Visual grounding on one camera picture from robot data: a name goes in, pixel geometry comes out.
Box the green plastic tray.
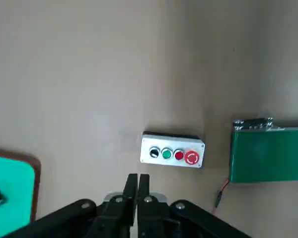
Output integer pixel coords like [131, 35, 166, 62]
[0, 153, 37, 225]

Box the red and black wire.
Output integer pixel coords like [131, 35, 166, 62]
[212, 178, 231, 214]

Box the green conveyor belt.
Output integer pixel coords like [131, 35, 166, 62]
[229, 116, 298, 184]

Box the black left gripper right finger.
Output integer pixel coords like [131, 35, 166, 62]
[137, 173, 252, 238]

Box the grey push button control box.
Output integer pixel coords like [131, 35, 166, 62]
[139, 131, 207, 170]

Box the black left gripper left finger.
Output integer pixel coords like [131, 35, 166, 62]
[4, 173, 139, 238]

